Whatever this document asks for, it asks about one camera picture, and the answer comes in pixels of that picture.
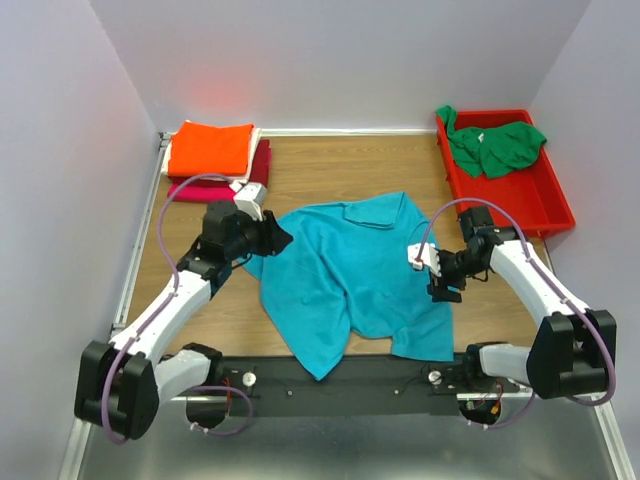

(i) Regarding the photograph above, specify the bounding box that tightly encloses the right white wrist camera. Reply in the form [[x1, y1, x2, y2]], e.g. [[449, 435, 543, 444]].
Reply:
[[407, 243, 441, 277]]

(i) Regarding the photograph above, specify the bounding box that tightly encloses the red plastic bin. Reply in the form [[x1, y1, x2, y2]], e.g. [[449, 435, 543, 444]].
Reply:
[[436, 109, 576, 239]]

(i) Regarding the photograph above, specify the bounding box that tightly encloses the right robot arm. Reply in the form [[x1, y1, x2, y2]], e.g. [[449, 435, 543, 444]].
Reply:
[[407, 197, 617, 406]]

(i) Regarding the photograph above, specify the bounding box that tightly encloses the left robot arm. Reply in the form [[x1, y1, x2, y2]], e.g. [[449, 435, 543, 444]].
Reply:
[[74, 201, 293, 445]]

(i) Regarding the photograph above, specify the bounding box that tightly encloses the folded white t shirt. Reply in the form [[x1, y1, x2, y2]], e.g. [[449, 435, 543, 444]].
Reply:
[[162, 119, 262, 186]]

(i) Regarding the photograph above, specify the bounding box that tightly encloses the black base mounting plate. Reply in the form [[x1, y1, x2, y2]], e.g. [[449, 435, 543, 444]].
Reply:
[[223, 354, 517, 417]]

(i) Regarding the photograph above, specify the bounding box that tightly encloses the folded orange t shirt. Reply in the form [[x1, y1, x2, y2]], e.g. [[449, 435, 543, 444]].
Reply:
[[167, 120, 255, 179]]

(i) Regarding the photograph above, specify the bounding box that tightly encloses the green t shirt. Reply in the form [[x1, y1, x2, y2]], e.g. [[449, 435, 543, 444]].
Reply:
[[435, 105, 547, 179]]

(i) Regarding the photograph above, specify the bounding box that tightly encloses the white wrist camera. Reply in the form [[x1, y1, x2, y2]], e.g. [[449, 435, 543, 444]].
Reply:
[[407, 243, 441, 277], [230, 181, 267, 221]]

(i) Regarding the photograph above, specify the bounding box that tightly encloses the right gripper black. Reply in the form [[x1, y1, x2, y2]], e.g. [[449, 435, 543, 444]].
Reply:
[[427, 247, 487, 304]]

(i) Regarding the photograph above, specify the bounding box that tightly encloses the teal blue t shirt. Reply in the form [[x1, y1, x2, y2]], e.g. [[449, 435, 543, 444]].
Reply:
[[245, 192, 454, 380]]

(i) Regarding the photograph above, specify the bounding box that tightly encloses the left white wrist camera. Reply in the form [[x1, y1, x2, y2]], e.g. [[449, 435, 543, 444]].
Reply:
[[230, 181, 267, 221]]

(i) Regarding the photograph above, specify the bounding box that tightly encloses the folded dark red t shirt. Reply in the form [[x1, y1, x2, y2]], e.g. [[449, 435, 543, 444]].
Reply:
[[249, 139, 272, 188]]

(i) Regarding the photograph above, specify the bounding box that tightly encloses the aluminium frame rail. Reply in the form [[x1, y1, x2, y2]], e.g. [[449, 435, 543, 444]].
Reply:
[[60, 394, 634, 479]]

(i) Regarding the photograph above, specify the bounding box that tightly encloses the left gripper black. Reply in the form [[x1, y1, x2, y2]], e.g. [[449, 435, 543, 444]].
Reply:
[[227, 208, 296, 261]]

